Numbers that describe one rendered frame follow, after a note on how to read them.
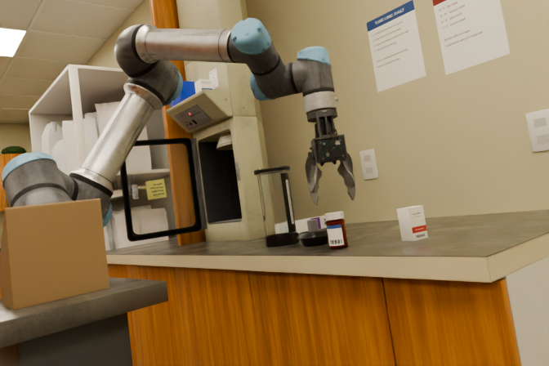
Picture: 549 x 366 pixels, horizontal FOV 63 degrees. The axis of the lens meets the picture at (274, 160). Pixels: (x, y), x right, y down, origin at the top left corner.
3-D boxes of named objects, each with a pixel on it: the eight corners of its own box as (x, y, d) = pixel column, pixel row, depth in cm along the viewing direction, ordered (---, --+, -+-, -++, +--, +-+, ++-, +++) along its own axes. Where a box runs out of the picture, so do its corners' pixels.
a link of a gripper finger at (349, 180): (355, 200, 101) (336, 163, 101) (351, 200, 106) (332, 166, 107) (368, 194, 101) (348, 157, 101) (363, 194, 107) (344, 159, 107)
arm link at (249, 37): (109, 11, 118) (271, 7, 95) (133, 40, 127) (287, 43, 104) (87, 45, 114) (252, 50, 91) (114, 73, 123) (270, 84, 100)
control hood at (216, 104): (192, 133, 196) (189, 110, 197) (233, 115, 172) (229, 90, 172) (167, 133, 189) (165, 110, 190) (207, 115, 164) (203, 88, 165)
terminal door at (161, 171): (202, 230, 190) (190, 137, 194) (127, 243, 176) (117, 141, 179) (201, 230, 191) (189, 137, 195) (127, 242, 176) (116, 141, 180)
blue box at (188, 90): (191, 109, 194) (189, 88, 195) (203, 103, 186) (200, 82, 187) (170, 108, 188) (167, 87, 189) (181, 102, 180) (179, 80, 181)
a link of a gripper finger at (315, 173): (305, 203, 100) (313, 162, 101) (303, 203, 106) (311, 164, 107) (319, 205, 100) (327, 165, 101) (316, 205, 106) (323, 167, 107)
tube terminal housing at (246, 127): (252, 233, 208) (231, 70, 215) (299, 229, 183) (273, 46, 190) (205, 242, 192) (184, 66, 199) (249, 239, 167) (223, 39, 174)
